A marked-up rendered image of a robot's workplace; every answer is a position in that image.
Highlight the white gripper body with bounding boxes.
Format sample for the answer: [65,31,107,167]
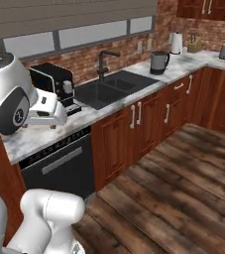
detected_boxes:
[25,101,68,129]

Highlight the black coffee machine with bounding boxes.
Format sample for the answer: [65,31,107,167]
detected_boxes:
[29,63,82,117]

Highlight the black dishwasher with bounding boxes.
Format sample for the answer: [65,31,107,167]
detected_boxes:
[18,125,96,200]

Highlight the plain wooden cupboard panel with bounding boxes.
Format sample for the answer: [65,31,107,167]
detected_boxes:
[0,133,27,247]

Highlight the wide wooden cupboard door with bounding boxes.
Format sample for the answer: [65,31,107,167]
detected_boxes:
[91,104,137,192]

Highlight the black kitchen sink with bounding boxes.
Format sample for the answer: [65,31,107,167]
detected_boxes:
[73,69,161,111]

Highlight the black tap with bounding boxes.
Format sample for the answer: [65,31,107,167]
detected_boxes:
[96,50,122,83]

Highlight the grey framed window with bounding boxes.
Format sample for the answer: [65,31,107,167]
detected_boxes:
[0,14,157,62]

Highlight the narrow wooden cupboard door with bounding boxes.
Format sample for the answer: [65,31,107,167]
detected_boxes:
[135,92,162,161]

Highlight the grey window blind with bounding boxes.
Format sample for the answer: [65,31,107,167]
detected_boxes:
[0,0,160,40]

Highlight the grey electric kettle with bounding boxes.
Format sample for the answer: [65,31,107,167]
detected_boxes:
[149,50,171,76]

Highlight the short wooden cupboard door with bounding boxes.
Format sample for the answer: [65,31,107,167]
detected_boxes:
[159,94,185,144]

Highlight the wooden drawer front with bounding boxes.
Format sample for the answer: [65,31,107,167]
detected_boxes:
[164,76,190,101]

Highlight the slim wooden cupboard door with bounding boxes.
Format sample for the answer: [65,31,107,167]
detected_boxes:
[183,67,205,124]

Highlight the white paper towel roll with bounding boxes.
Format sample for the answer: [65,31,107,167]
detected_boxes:
[169,31,184,56]

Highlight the wooden knife block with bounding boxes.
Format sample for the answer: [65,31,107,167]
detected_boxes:
[186,33,203,55]

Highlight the wooden corner base cupboards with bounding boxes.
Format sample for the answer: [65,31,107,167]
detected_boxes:
[201,65,225,138]

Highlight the silver dishwasher handle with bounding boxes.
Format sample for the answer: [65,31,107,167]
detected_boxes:
[41,146,84,176]

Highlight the white cupboard handle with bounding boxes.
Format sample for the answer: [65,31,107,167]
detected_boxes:
[129,104,137,130]
[164,103,170,125]
[136,100,143,126]
[185,73,194,95]

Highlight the white drawer handle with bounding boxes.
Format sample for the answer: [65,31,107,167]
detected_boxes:
[173,81,185,91]

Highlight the wooden wall cupboards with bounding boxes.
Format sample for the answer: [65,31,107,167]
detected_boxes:
[175,0,225,23]

